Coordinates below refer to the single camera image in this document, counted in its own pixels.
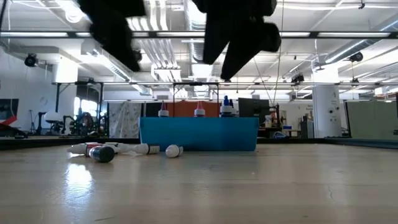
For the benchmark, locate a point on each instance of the white spray bottle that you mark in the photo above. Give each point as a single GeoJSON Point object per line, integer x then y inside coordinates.
{"type": "Point", "coordinates": [268, 122]}

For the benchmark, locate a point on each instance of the white round column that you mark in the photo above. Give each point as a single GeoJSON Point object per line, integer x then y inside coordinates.
{"type": "Point", "coordinates": [328, 115]}

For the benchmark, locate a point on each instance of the small blue box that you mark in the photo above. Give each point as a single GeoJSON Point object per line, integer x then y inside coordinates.
{"type": "Point", "coordinates": [287, 127]}

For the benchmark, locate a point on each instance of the orange panel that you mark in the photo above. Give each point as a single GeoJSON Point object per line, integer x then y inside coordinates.
{"type": "Point", "coordinates": [183, 109]}

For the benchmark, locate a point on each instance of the dark shelf desk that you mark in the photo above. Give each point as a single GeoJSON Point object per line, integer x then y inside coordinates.
{"type": "Point", "coordinates": [276, 124]}

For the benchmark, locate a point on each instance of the blue tip food coloring bottle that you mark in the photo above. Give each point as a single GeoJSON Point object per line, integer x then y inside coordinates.
{"type": "Point", "coordinates": [226, 109]}

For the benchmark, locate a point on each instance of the grey horizontal pipe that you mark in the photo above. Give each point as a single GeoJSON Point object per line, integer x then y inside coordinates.
{"type": "Point", "coordinates": [155, 83]}

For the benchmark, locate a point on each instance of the white bottle black band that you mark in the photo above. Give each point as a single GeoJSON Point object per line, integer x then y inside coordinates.
{"type": "Point", "coordinates": [146, 149]}

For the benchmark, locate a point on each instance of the white food coloring bottle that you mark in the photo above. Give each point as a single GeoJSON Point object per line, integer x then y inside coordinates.
{"type": "Point", "coordinates": [119, 147]}

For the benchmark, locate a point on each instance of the white globe lamp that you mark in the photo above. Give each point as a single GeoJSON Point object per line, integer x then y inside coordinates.
{"type": "Point", "coordinates": [52, 117]}

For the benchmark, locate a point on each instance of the white patterned cloth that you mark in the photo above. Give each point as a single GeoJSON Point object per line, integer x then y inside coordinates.
{"type": "Point", "coordinates": [124, 119]}

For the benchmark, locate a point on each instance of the blue plastic bin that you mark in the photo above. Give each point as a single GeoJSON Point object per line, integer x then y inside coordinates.
{"type": "Point", "coordinates": [199, 133]}

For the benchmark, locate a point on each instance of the black monitor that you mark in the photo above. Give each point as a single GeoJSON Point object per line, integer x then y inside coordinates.
{"type": "Point", "coordinates": [253, 107]}

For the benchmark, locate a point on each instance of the red label white cap bottle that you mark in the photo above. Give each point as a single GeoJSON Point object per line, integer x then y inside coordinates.
{"type": "Point", "coordinates": [77, 148]}

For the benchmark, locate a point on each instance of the black ceiling spotlight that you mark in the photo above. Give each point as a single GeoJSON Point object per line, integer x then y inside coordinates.
{"type": "Point", "coordinates": [356, 57]}
{"type": "Point", "coordinates": [31, 60]}
{"type": "Point", "coordinates": [298, 78]}

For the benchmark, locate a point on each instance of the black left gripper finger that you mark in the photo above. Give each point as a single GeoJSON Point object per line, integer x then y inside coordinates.
{"type": "Point", "coordinates": [115, 40]}

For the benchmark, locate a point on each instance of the red tip food coloring bottle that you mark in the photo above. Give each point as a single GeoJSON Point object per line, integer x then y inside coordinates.
{"type": "Point", "coordinates": [163, 112]}

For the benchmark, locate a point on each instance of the dark bottomed food coloring bottle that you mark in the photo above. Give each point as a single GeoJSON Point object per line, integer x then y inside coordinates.
{"type": "Point", "coordinates": [102, 154]}

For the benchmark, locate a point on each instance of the grey green partition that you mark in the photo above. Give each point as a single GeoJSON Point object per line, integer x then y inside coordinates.
{"type": "Point", "coordinates": [371, 119]}

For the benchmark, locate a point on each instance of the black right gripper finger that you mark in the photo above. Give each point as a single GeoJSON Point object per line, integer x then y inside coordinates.
{"type": "Point", "coordinates": [252, 43]}
{"type": "Point", "coordinates": [217, 37]}

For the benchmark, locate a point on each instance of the grey cabinet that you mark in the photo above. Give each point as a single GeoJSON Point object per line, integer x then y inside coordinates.
{"type": "Point", "coordinates": [307, 129]}

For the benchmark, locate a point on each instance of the white round ended bottle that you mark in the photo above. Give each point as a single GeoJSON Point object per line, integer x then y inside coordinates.
{"type": "Point", "coordinates": [172, 151]}

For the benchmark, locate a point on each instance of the black background robot rig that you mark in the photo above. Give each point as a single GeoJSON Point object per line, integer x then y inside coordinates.
{"type": "Point", "coordinates": [82, 124]}

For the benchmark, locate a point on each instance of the black background gantry frame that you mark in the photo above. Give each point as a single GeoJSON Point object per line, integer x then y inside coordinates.
{"type": "Point", "coordinates": [58, 99]}

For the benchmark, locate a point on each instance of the silver ceiling duct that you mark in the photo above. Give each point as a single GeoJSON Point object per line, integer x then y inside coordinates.
{"type": "Point", "coordinates": [194, 40]}

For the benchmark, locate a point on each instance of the black overhead light bar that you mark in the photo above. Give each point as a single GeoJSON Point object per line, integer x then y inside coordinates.
{"type": "Point", "coordinates": [152, 34]}

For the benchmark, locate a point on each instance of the dark wall picture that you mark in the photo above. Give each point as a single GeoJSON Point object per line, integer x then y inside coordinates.
{"type": "Point", "coordinates": [9, 107]}

